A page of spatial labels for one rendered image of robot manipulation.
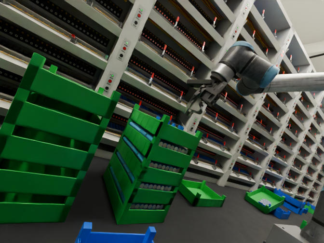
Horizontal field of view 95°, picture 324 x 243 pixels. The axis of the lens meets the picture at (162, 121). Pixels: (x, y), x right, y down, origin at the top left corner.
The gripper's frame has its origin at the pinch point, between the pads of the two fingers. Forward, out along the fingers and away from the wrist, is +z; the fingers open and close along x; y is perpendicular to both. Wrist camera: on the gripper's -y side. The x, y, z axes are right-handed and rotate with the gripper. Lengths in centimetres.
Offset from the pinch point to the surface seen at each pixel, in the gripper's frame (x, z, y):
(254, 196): 121, 23, 70
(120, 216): -21.4, 41.5, 12.9
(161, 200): -9.7, 32.8, 18.2
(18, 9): -42, 10, -75
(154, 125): -19.4, 11.4, 1.0
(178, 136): -14.5, 9.2, 8.8
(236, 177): 127, 21, 47
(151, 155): -20.8, 19.3, 7.7
